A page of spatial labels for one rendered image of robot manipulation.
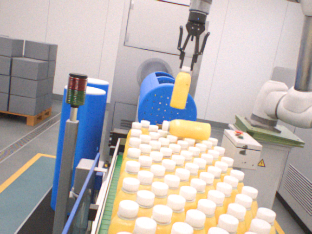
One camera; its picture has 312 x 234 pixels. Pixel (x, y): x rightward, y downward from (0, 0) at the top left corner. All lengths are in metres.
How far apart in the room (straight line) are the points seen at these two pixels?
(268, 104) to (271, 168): 0.37
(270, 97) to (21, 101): 3.88
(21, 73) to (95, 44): 2.20
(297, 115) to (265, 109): 0.20
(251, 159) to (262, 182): 0.71
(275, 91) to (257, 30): 5.07
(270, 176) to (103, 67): 5.23
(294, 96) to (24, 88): 3.97
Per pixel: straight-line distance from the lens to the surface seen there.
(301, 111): 1.83
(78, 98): 1.10
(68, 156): 1.17
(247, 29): 6.92
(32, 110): 5.07
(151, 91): 1.54
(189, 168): 0.94
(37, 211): 2.52
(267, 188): 2.04
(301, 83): 1.82
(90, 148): 2.30
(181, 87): 1.38
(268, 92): 1.95
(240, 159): 1.30
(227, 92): 6.89
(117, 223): 0.67
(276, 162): 1.99
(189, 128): 1.23
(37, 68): 4.95
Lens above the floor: 1.38
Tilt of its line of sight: 11 degrees down
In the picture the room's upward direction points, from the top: 10 degrees clockwise
